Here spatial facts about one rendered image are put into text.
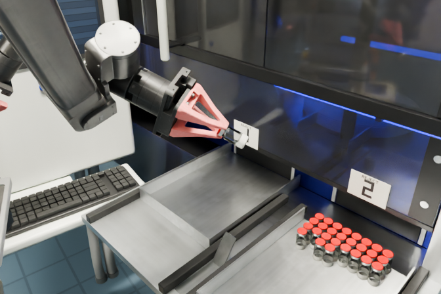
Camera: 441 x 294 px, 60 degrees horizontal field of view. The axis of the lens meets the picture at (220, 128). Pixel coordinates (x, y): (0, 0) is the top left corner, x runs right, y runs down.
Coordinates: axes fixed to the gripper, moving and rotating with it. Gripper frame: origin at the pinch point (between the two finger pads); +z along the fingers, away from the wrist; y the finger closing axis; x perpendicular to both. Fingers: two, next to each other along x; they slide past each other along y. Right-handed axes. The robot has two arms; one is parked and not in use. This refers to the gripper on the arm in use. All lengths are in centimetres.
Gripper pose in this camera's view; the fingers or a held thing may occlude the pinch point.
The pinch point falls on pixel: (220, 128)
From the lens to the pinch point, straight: 58.3
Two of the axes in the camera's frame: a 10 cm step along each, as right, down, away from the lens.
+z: 8.9, 4.6, -0.1
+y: 3.1, -6.0, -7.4
